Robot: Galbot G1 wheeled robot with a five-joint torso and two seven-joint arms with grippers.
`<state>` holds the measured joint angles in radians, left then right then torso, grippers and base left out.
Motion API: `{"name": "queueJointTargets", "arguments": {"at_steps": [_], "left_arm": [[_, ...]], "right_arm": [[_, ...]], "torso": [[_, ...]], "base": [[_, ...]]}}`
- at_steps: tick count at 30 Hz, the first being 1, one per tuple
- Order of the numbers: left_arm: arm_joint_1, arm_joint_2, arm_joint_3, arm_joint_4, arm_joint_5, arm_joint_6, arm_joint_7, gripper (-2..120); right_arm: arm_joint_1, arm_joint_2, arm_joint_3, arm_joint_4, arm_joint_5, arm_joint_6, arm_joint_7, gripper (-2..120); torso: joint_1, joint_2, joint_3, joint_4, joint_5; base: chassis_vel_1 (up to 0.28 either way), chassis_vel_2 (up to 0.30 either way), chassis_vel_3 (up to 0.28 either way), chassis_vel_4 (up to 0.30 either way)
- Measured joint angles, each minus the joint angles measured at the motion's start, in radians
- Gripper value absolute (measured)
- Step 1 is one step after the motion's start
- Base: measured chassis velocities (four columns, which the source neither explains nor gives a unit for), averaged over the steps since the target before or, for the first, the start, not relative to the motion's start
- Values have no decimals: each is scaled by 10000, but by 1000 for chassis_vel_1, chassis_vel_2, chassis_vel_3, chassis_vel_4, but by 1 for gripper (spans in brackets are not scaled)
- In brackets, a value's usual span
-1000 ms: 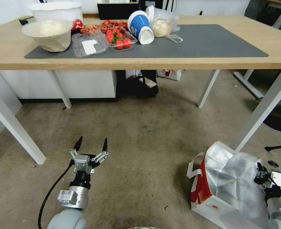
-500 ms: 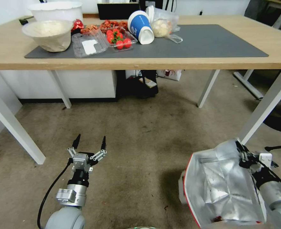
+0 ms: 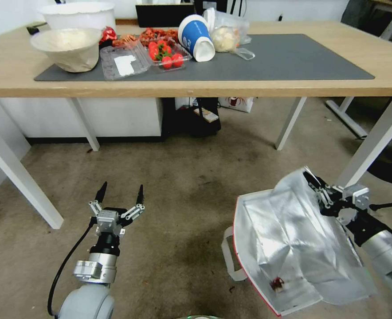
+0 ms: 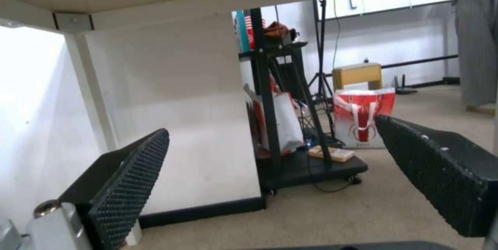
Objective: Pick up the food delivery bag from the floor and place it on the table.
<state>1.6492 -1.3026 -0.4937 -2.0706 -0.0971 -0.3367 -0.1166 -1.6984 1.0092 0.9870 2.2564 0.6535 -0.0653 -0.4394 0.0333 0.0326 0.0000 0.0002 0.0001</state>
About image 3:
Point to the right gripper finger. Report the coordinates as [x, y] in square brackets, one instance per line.
[324, 196]
[329, 185]

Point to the silver insulated food delivery bag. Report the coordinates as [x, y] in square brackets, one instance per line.
[292, 239]

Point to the black bag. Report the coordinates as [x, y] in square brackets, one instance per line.
[182, 123]

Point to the red strawberry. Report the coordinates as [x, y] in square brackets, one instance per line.
[177, 59]
[153, 52]
[166, 62]

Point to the red crayfish scrap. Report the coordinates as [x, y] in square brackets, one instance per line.
[277, 284]

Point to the blue and white paper cup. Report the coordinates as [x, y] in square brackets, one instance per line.
[191, 31]

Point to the white desk frame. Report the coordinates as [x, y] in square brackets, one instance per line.
[347, 118]

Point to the white plastic lid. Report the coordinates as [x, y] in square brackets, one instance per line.
[209, 18]

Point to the black box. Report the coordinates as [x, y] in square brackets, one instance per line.
[162, 15]

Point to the white bag with red print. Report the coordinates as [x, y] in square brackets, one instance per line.
[237, 103]

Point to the white paper bowl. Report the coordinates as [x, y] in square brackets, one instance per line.
[69, 53]

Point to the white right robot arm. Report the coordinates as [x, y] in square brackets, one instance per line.
[385, 256]

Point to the large white bucket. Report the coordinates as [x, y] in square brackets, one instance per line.
[79, 18]

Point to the red crayfish pile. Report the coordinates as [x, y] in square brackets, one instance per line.
[156, 35]

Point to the grey desk mat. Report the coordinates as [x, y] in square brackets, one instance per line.
[282, 59]

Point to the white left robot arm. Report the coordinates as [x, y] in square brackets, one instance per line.
[89, 302]

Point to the white robot front shell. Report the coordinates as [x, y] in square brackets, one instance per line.
[196, 317]

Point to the clear plastic clamshell container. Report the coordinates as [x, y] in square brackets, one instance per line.
[123, 63]

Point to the red foil wrapper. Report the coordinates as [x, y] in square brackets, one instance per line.
[109, 34]

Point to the wooden table with white legs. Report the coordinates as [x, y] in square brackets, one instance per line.
[282, 88]

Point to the clear plastic food bag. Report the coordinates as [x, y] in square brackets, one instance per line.
[226, 38]

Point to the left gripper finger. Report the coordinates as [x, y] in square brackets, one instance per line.
[100, 196]
[140, 199]

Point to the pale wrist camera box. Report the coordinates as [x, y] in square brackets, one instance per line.
[108, 221]
[357, 196]

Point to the white cabinet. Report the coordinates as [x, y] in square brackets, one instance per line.
[116, 116]

